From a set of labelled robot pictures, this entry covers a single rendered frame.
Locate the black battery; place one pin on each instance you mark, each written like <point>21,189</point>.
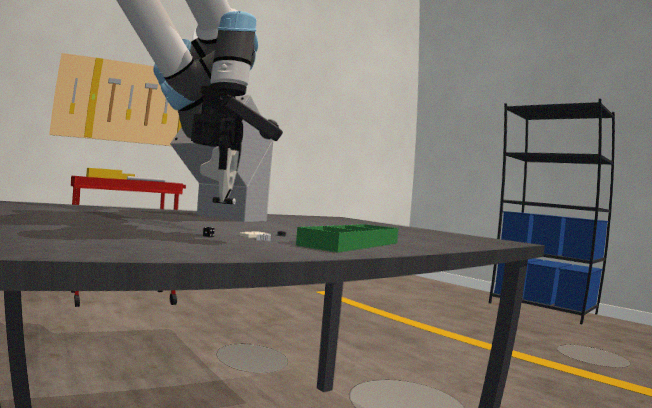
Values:
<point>226,201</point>

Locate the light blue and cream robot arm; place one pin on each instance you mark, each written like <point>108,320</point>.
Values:
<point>175,58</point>

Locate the green three-compartment bin rack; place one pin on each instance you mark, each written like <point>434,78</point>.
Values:
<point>340,238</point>

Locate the cream domino tile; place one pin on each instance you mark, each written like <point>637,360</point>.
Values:
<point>248,235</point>

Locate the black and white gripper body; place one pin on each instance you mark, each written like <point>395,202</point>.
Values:
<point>208,127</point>

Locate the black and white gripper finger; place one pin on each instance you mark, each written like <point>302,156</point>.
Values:
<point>218,168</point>
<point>234,167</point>

